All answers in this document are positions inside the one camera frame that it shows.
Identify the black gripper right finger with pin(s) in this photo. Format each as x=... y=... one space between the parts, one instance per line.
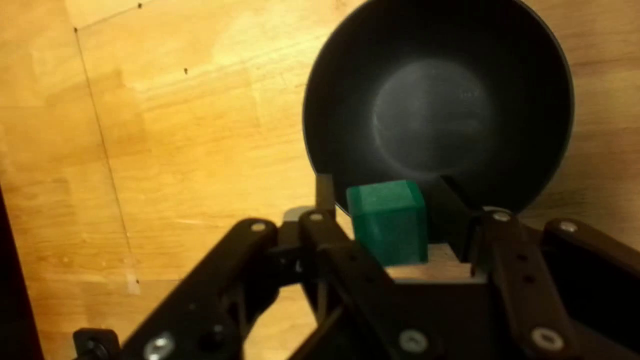
x=533 y=281

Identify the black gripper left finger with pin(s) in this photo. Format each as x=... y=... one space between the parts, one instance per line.
x=252 y=281

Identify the green cube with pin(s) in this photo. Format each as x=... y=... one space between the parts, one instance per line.
x=389 y=223

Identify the black bowl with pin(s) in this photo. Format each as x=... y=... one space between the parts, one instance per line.
x=441 y=101

